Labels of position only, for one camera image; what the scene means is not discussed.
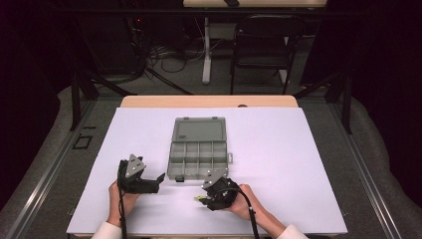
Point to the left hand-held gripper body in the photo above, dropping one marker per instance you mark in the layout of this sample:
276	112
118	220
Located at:
134	167

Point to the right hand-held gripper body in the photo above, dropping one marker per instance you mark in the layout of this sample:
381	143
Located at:
220	194

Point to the grey clear compartment box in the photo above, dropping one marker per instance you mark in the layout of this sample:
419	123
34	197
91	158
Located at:
197	156

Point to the person's right hand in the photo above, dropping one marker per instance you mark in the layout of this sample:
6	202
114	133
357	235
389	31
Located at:
247	204

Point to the person's left hand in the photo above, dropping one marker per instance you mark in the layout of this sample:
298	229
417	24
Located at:
127	202

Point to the white table board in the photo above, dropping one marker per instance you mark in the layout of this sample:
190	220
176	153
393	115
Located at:
282	149

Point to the light wooden table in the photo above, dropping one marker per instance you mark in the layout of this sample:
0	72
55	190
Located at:
205	101

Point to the white desk leg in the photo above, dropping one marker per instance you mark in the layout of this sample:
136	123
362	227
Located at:
207	66

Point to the black folding chair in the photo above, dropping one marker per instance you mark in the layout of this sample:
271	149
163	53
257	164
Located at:
262	49

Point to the black object on desk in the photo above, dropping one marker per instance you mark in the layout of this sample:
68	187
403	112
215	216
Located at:
231	2

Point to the light wooden desk top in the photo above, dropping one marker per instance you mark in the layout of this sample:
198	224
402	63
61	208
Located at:
265	3

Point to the grey metal floor rail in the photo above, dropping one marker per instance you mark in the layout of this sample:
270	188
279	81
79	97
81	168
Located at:
361	172
49	172

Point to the black metal frame stand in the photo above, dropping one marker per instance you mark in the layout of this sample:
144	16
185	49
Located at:
347	106
75	99

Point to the black horizontal frame bar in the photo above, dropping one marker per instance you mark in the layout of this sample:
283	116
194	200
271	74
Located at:
166	11

